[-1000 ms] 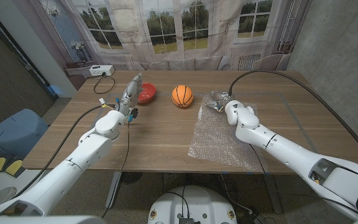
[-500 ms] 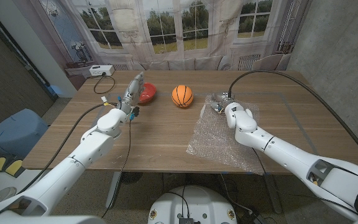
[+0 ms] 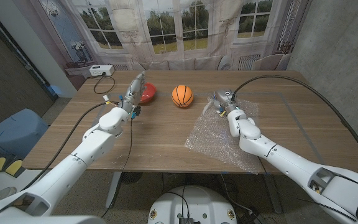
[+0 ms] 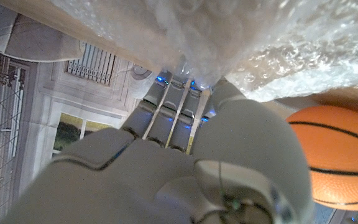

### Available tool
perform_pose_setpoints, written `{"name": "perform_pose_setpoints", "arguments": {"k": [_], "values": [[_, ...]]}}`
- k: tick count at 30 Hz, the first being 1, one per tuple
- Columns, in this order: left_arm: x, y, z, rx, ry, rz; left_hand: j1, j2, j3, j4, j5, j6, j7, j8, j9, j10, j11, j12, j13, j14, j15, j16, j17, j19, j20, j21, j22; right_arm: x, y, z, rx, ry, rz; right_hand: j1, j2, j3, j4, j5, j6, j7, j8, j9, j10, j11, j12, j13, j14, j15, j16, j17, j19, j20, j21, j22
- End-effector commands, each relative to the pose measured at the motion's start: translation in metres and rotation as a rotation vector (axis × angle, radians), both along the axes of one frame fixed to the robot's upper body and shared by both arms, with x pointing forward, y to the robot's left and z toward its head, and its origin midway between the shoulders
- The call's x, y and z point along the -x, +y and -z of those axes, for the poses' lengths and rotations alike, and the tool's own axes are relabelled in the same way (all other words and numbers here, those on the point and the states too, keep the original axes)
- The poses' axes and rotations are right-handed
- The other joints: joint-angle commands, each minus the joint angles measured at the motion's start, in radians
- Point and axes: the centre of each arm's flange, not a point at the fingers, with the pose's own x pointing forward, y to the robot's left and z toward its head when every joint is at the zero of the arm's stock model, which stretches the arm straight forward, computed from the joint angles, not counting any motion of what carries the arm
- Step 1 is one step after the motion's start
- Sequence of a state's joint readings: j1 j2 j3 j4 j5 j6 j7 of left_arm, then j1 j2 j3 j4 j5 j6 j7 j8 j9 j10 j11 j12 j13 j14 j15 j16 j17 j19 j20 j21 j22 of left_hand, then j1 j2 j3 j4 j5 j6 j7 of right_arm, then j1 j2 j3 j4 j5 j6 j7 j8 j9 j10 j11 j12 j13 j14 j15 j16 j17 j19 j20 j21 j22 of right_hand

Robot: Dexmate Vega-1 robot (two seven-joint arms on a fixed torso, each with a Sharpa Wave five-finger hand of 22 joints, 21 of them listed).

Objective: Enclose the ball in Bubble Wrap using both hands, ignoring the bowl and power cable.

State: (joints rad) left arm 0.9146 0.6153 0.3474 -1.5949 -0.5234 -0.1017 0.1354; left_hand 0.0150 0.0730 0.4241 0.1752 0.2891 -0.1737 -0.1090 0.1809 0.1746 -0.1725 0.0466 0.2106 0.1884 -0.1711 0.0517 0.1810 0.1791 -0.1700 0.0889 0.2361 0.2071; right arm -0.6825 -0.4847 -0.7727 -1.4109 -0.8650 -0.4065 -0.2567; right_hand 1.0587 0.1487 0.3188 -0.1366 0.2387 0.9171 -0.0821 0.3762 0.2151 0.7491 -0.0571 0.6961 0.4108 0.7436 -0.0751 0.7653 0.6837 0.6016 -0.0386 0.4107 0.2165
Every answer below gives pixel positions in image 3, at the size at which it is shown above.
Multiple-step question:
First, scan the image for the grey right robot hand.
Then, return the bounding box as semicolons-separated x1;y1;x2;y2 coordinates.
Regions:
213;89;241;117

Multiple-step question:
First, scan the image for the white power strip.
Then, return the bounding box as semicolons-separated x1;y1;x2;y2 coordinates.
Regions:
89;64;116;77

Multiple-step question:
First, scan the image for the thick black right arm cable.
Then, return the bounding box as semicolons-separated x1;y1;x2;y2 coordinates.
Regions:
230;75;358;172

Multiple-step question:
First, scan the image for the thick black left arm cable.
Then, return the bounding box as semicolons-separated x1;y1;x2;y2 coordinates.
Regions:
22;101;119;190

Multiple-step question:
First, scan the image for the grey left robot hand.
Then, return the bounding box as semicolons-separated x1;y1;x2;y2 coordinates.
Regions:
119;71;147;120

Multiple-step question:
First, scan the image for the clear bubble wrap sheet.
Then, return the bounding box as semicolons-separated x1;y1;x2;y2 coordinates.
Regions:
184;96;262;174

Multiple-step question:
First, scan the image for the red bowl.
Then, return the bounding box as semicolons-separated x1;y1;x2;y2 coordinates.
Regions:
140;82;157;105

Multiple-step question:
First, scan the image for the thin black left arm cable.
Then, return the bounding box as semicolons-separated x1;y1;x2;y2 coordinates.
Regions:
100;118;134;218

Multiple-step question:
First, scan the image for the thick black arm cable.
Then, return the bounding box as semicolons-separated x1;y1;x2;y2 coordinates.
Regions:
230;75;358;172
22;101;119;190

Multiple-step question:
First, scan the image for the printed window backdrop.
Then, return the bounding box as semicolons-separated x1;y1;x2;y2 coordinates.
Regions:
12;0;312;91

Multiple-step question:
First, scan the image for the blue padded seat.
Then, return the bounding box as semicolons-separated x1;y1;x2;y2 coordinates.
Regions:
0;108;49;159

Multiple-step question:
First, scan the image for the black power cable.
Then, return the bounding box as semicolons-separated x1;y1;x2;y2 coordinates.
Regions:
93;74;116;95

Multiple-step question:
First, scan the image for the orange basketball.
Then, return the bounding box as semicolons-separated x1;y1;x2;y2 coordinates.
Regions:
171;85;195;108

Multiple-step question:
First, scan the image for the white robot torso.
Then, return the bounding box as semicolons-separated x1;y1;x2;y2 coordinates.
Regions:
147;185;238;224

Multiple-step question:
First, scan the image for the grey table leg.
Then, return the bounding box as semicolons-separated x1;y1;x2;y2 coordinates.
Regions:
105;172;122;209
262;174;283;214

